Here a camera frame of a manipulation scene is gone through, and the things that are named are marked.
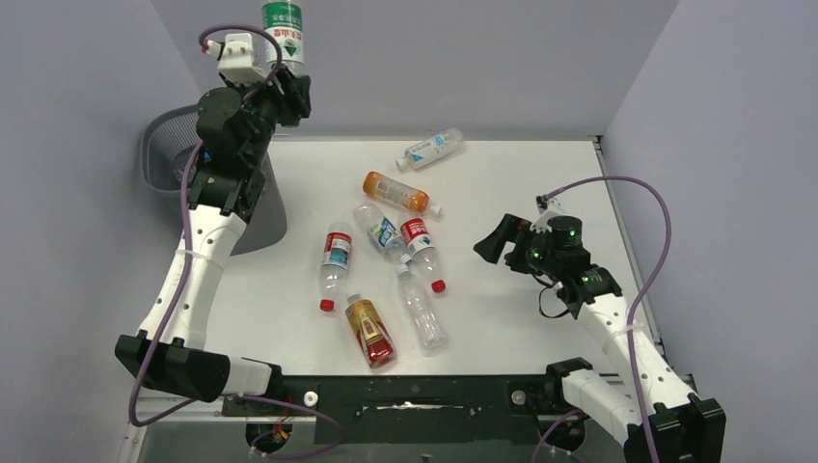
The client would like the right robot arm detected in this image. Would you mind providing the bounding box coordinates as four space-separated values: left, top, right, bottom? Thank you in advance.
474 214 726 462

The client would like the clear bottle red teal label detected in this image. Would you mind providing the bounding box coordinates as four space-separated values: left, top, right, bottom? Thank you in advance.
319 221 352 313

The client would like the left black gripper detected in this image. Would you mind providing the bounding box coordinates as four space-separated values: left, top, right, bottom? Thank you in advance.
224 64 308 166

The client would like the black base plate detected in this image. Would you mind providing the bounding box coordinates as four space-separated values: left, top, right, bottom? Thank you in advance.
220 373 605 447

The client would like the grey mesh waste bin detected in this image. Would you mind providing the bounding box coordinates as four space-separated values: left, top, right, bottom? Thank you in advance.
139 105 287 256

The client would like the orange tinted bottle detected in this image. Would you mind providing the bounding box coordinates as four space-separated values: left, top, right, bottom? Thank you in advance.
362 171 442 217

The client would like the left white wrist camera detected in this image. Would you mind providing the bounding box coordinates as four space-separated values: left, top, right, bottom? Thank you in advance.
202 33 268 87

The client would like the aluminium frame rail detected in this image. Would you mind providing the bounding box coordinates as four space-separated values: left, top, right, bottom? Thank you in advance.
130 376 704 423

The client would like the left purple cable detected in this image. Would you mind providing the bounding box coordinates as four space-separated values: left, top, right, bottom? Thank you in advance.
127 24 346 461

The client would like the clear unlabelled bottle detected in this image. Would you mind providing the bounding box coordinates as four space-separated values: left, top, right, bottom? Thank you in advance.
395 264 447 351

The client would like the clear bottle blue green label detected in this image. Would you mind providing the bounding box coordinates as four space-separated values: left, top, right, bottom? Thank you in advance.
352 202 412 265

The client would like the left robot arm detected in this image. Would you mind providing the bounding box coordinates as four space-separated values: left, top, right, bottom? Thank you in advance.
115 68 311 407

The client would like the brown tea bottle red base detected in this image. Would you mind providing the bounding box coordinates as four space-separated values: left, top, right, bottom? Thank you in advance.
344 293 396 368

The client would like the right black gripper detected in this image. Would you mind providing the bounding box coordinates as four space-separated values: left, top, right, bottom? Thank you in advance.
474 214 560 278

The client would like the clear bottle green white label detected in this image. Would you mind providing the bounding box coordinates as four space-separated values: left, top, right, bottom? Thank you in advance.
261 0 306 76

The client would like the clear bottle red white label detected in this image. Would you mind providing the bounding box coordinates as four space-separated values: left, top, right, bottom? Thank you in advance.
399 212 447 294

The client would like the clear bottle white blue label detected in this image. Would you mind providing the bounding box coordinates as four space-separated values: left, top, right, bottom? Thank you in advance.
395 128 465 172

